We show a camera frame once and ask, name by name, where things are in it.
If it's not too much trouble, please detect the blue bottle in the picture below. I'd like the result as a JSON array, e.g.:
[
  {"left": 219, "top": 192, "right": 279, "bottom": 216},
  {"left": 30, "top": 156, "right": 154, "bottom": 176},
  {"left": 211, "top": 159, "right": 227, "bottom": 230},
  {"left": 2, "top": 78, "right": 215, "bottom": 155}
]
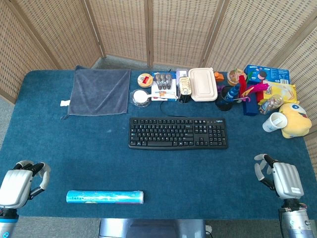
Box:
[{"left": 226, "top": 83, "right": 241, "bottom": 102}]

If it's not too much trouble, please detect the small clear plastic box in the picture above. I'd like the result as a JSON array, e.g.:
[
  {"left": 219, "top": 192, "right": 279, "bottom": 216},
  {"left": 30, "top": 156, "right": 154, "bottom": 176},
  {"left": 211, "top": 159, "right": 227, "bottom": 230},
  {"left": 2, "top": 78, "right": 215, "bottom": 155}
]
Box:
[{"left": 176, "top": 68, "right": 190, "bottom": 80}]

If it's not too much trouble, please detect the black mesh pen holder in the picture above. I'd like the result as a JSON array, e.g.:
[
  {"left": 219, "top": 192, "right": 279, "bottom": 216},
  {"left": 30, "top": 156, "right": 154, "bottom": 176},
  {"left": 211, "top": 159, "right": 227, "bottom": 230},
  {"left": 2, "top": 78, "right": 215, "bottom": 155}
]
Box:
[{"left": 214, "top": 85, "right": 237, "bottom": 112}]

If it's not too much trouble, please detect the blister pack of metal clips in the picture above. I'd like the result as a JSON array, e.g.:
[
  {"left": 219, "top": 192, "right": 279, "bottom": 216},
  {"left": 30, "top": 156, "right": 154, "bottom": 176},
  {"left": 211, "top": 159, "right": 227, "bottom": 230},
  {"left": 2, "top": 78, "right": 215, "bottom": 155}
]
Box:
[{"left": 151, "top": 72, "right": 179, "bottom": 102}]

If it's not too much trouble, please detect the round tin with red label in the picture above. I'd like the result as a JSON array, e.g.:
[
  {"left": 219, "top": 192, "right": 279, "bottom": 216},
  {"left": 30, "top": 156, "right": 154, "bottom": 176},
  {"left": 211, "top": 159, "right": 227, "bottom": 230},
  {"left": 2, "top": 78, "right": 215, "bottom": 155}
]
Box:
[{"left": 137, "top": 73, "right": 154, "bottom": 88}]

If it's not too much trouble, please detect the white paper cup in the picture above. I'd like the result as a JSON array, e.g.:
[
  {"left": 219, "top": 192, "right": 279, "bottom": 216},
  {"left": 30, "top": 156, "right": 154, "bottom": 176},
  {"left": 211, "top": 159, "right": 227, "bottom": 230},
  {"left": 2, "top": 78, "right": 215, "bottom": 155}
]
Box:
[{"left": 262, "top": 112, "right": 288, "bottom": 133}]

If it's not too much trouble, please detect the grey microfibre towel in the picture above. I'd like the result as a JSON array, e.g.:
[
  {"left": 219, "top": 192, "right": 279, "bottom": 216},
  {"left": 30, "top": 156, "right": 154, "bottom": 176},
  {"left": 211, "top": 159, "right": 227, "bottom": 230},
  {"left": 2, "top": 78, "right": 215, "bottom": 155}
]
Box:
[{"left": 60, "top": 65, "right": 132, "bottom": 120}]

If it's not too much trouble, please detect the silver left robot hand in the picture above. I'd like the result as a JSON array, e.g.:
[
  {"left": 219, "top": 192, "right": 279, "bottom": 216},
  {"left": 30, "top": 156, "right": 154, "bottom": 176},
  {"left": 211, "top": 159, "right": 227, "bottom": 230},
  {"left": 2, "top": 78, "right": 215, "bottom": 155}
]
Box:
[{"left": 0, "top": 160, "right": 52, "bottom": 209}]

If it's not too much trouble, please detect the black computer keyboard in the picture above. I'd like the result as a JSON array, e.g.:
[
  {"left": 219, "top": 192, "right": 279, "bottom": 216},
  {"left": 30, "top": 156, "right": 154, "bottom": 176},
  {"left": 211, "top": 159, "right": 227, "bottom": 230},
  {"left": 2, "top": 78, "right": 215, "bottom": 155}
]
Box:
[{"left": 128, "top": 117, "right": 228, "bottom": 150}]

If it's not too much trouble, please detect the woven rattan folding screen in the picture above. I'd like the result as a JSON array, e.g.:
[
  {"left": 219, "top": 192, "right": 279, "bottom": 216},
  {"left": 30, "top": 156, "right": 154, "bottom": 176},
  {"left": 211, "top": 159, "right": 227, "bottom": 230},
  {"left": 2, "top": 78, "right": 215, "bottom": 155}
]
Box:
[{"left": 0, "top": 0, "right": 317, "bottom": 180}]

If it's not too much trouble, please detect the blue felt table mat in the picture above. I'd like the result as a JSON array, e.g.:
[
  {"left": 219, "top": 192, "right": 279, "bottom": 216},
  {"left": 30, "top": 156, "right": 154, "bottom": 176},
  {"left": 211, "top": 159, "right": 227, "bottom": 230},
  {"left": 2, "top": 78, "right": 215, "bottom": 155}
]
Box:
[{"left": 0, "top": 69, "right": 317, "bottom": 221}]

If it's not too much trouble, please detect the black keyboard cable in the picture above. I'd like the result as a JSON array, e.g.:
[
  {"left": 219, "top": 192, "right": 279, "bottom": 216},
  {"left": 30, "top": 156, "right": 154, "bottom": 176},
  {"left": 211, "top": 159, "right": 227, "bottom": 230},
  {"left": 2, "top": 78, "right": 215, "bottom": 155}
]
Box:
[{"left": 159, "top": 98, "right": 189, "bottom": 118}]

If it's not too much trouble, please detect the blue cylindrical wrap roll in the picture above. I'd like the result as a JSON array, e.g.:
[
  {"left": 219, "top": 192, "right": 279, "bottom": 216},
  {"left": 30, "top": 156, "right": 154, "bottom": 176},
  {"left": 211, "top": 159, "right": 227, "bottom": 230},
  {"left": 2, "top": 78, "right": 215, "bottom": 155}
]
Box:
[{"left": 66, "top": 190, "right": 145, "bottom": 205}]

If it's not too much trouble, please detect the colourful feather toy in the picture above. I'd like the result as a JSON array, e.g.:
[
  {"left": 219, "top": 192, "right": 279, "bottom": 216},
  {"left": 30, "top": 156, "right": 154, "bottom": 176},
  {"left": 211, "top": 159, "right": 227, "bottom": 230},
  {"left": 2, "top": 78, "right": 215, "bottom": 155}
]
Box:
[{"left": 232, "top": 71, "right": 270, "bottom": 103}]

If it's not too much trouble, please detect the yellow snack bag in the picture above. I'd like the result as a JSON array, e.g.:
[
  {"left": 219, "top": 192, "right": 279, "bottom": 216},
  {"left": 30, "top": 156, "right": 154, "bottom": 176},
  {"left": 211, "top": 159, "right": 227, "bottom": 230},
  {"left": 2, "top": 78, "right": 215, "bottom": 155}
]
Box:
[{"left": 257, "top": 79, "right": 300, "bottom": 105}]

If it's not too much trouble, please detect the clear glass jar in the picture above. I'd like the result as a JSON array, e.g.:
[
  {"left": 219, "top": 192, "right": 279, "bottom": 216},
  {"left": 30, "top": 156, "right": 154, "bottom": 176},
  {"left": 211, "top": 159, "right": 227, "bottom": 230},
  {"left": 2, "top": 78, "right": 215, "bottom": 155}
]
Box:
[{"left": 259, "top": 94, "right": 284, "bottom": 116}]

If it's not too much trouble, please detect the blue Oreo cookie box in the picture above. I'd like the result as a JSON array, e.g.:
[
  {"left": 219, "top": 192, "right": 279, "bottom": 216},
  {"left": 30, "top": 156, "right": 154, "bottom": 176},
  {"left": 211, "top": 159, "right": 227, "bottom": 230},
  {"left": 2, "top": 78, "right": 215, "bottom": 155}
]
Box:
[{"left": 244, "top": 64, "right": 290, "bottom": 85}]

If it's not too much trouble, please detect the open metal tin can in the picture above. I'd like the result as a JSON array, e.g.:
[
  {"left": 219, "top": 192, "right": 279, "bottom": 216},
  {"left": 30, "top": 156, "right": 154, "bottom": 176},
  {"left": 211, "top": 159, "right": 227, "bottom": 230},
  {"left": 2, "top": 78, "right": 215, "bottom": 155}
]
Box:
[{"left": 178, "top": 76, "right": 193, "bottom": 95}]

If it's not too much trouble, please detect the clear cup with drink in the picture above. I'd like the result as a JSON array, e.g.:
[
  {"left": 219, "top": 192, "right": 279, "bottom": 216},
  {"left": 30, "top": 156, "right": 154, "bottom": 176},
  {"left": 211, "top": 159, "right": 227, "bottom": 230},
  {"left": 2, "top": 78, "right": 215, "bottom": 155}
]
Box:
[{"left": 227, "top": 69, "right": 248, "bottom": 87}]

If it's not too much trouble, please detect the round container with white lid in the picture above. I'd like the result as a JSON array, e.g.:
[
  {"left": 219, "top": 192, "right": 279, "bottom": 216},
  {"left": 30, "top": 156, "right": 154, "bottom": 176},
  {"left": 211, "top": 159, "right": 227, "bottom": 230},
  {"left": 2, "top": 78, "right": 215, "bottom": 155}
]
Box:
[{"left": 130, "top": 89, "right": 157, "bottom": 108}]

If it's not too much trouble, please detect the dark blue rectangular box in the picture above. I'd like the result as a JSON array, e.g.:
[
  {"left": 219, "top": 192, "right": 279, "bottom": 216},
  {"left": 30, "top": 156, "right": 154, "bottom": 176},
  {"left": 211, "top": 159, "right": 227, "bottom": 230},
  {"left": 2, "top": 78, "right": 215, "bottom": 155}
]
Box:
[{"left": 242, "top": 95, "right": 260, "bottom": 117}]

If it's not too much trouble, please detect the yellow plush toy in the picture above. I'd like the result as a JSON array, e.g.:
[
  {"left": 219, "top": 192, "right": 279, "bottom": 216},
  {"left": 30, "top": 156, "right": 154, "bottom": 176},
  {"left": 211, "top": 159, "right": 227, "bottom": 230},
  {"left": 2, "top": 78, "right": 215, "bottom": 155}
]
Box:
[{"left": 278, "top": 103, "right": 313, "bottom": 139}]

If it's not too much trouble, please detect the beige lidded food box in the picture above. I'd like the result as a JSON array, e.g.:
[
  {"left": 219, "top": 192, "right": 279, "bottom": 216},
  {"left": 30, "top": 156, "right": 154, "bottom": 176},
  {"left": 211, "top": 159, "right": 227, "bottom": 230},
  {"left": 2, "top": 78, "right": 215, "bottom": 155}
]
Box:
[{"left": 188, "top": 67, "right": 218, "bottom": 103}]

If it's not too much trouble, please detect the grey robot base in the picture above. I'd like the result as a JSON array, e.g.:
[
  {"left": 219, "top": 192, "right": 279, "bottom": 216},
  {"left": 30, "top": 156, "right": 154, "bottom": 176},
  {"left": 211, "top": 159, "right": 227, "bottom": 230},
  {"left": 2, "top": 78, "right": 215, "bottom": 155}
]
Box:
[{"left": 99, "top": 218, "right": 208, "bottom": 238}]

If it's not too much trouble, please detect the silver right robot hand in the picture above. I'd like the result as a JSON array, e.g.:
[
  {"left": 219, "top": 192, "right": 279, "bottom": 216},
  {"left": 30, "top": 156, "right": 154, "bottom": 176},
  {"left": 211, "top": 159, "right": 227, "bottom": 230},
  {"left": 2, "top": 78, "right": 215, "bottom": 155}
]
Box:
[{"left": 254, "top": 154, "right": 305, "bottom": 200}]

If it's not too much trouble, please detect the black small container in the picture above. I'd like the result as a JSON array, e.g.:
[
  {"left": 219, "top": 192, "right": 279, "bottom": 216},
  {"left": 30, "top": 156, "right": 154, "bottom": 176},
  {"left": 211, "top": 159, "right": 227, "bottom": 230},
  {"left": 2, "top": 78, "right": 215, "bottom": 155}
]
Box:
[{"left": 178, "top": 93, "right": 192, "bottom": 104}]

